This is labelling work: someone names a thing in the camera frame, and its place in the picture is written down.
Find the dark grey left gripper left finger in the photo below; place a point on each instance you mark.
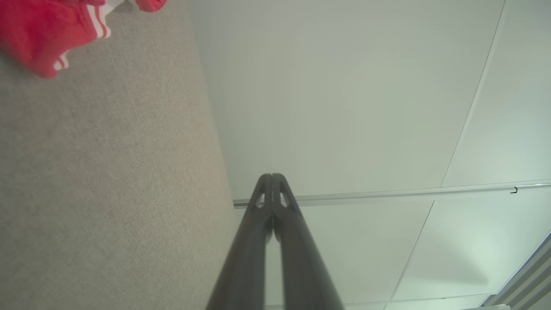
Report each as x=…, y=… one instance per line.
x=247, y=258

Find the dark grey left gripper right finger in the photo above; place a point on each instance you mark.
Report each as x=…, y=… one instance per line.
x=301, y=267

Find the red shorts with white stripe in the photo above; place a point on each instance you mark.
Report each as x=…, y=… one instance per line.
x=151, y=4

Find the red shirt with white sleeves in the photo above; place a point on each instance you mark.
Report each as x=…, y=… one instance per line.
x=38, y=30

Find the grey fabric sofa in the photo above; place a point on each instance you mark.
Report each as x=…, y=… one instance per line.
x=107, y=172

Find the grey metal wall rail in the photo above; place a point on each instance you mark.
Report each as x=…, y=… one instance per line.
x=387, y=194

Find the grey metal frame post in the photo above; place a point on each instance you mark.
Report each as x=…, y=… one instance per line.
x=527, y=280

